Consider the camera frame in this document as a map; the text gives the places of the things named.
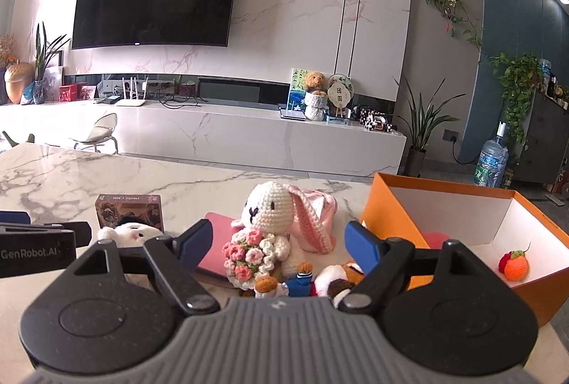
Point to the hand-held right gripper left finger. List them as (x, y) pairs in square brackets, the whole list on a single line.
[(195, 244)]

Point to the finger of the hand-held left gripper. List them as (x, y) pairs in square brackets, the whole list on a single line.
[(13, 217), (75, 235)]

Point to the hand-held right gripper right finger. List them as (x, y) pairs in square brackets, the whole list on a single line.
[(360, 248)]

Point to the pink card case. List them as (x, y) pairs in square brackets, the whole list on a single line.
[(222, 224)]

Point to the calico cat plush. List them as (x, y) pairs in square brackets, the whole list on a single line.
[(331, 277)]

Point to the white plush toy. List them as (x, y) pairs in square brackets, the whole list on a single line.
[(129, 235)]

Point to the pink satin pouch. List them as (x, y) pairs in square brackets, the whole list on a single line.
[(326, 206)]

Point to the orange cardboard box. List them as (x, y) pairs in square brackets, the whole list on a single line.
[(378, 197)]

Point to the printed brown card box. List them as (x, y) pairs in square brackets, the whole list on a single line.
[(129, 208)]

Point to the small brown bear doll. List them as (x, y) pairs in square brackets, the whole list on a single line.
[(298, 284)]

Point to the white crochet bunny doll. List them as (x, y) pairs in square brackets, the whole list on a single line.
[(271, 201)]

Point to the tall potted floor plant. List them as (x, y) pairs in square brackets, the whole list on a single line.
[(418, 159)]

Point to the white small chair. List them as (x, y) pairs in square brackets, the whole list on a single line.
[(95, 130)]

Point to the white marble television console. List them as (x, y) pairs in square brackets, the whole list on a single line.
[(222, 130)]

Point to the long leaf plant in vase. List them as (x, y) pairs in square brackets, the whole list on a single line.
[(41, 90)]

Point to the black white block model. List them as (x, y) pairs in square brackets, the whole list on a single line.
[(375, 119)]

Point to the small blue nameplate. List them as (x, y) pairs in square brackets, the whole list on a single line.
[(338, 119)]

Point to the acorn shaped vase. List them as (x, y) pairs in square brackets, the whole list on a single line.
[(18, 84)]

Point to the red gift box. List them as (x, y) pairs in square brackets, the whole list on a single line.
[(69, 93)]

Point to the red crochet fruit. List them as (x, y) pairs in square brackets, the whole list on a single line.
[(503, 264)]

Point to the white router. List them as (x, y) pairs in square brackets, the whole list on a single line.
[(131, 99)]

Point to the grey flat device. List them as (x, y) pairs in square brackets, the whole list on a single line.
[(291, 116)]

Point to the small plant in red pot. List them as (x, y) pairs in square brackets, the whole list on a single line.
[(186, 88)]

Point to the blue water jug with pump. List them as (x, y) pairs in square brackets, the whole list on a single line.
[(491, 164)]

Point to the crochet orange fruit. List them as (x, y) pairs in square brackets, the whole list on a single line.
[(518, 268)]

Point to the round paper fan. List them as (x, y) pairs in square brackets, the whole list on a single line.
[(340, 88)]

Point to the green blue painting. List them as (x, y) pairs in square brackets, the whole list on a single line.
[(295, 99)]

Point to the brown teddy bear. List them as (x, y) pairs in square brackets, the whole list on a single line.
[(315, 82)]

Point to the white floor scale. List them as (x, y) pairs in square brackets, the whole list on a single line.
[(554, 200)]

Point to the dark grey cabinet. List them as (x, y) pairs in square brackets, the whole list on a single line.
[(544, 135)]

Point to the trailing pothos plant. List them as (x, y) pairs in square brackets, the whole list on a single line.
[(518, 81)]

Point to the hanging vine plant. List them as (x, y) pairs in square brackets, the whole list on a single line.
[(444, 1)]

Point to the wall socket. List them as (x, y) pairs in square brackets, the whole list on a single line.
[(450, 136)]

